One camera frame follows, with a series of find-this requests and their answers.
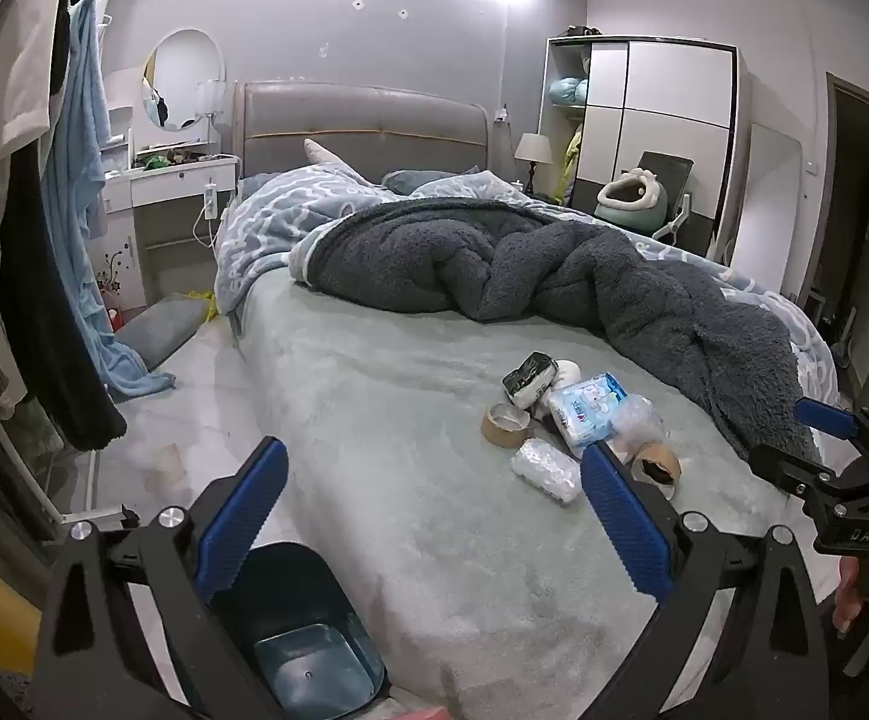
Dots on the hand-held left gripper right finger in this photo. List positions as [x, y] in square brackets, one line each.
[625, 521]

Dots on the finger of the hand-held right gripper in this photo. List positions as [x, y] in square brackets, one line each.
[824, 417]
[786, 469]

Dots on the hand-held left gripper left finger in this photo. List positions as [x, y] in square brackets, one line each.
[243, 517]

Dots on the brown tape roll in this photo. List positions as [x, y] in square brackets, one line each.
[491, 431]
[666, 465]

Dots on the dark teal waste bin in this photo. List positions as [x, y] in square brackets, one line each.
[292, 592]

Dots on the clear plastic packet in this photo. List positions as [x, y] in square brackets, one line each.
[547, 469]

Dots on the clear plastic wrap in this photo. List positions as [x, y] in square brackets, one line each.
[638, 424]

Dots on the blue tissue pack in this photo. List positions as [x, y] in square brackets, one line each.
[588, 409]

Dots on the white paper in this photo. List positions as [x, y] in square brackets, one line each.
[569, 373]

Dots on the black and white packet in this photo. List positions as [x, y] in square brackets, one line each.
[530, 380]

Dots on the person's right hand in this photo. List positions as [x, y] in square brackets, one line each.
[848, 600]

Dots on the clear plastic cup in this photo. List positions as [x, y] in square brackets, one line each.
[166, 465]

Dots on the white clothes rack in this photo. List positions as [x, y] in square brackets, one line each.
[93, 495]

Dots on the bed with grey-green sheet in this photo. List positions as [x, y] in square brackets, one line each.
[404, 480]

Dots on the grey floor cushion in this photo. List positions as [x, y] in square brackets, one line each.
[164, 326]

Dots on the yellow cloth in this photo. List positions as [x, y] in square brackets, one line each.
[209, 306]

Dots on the dark grey fleece blanket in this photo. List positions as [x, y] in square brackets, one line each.
[554, 262]

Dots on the black chair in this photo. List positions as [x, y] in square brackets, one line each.
[670, 169]

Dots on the teal and white cat bed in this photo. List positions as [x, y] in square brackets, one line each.
[625, 202]

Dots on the black hanging garment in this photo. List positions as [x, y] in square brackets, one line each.
[44, 300]

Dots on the white power strip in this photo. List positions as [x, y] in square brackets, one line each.
[209, 199]

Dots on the white dressing table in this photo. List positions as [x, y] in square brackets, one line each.
[164, 184]

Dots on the white wardrobe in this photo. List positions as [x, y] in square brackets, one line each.
[659, 97]

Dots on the white pillow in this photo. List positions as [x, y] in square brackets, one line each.
[322, 151]

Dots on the grey-blue pillow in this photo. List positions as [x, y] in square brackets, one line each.
[412, 180]

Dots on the bedside lamp with shade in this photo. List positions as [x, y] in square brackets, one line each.
[534, 148]

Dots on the light blue towel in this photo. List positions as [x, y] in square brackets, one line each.
[78, 165]

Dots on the teal plush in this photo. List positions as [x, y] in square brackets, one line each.
[567, 92]

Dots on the grey padded headboard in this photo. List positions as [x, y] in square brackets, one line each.
[359, 116]

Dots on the white desk lamp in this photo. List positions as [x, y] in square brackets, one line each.
[209, 99]

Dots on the white hanging garment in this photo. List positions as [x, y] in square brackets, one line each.
[22, 52]

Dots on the dark door frame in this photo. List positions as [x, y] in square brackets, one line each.
[865, 240]

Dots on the flower wall sticker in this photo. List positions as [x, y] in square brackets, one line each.
[113, 274]

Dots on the round wall mirror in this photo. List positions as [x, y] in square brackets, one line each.
[187, 71]

